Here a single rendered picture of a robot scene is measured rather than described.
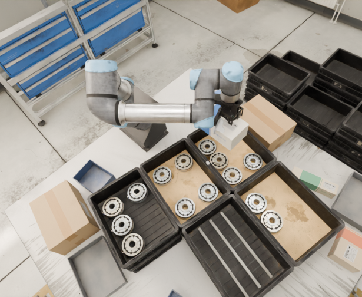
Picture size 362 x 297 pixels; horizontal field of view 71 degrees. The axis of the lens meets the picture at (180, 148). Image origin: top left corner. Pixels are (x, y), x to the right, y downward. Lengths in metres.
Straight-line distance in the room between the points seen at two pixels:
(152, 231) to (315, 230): 0.77
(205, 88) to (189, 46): 2.54
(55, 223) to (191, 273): 0.73
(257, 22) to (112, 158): 2.83
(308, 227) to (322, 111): 1.23
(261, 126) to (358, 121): 0.92
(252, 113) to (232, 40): 2.03
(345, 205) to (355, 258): 0.29
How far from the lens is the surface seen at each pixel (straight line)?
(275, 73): 2.42
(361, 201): 1.69
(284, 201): 1.40
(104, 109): 0.98
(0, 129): 3.42
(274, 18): 3.96
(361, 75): 2.63
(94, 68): 1.01
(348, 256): 1.49
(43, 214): 1.54
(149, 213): 1.35
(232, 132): 1.17
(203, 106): 0.94
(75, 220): 1.44
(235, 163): 1.44
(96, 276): 1.51
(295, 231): 1.37
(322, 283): 1.50
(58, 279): 1.59
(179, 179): 1.40
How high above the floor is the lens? 2.10
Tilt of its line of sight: 59 degrees down
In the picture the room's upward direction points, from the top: 10 degrees counter-clockwise
